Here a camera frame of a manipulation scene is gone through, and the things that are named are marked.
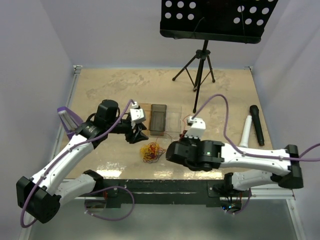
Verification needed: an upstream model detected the red cable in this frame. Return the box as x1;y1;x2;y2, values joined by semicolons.
163;115;193;143

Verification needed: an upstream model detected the grey transparent bin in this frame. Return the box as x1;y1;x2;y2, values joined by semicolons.
149;104;167;136

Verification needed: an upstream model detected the yellow red cable ball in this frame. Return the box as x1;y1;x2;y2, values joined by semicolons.
139;142;167;164

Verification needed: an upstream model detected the orange transparent bin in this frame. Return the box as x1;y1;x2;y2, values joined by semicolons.
139;102;152;130

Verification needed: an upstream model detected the clear transparent bin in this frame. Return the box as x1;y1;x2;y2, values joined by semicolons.
165;105;182;133

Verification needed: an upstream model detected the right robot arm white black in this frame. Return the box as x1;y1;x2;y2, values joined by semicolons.
165;137;304;197

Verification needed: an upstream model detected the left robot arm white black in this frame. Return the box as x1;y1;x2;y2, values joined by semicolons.
16;99;148;228

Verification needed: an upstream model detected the purple metronome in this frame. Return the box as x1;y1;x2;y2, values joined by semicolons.
57;106;84;140

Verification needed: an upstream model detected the white microphone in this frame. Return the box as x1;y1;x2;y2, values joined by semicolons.
239;115;252;148

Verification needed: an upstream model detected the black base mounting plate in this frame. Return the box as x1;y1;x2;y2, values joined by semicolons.
82;179;240;208

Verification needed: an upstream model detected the black microphone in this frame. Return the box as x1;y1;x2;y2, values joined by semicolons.
249;105;265;147

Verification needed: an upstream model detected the black music stand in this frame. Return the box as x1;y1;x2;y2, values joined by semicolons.
159;0;279;114

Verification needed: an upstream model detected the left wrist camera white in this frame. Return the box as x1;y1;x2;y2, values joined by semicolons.
129;101;146;124

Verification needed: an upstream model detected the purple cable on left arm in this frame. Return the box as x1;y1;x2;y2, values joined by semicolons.
19;98;136;229

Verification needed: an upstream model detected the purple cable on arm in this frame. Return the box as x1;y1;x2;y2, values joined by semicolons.
19;98;136;229
191;93;320;216

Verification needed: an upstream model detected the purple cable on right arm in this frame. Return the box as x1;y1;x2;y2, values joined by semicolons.
191;93;320;216

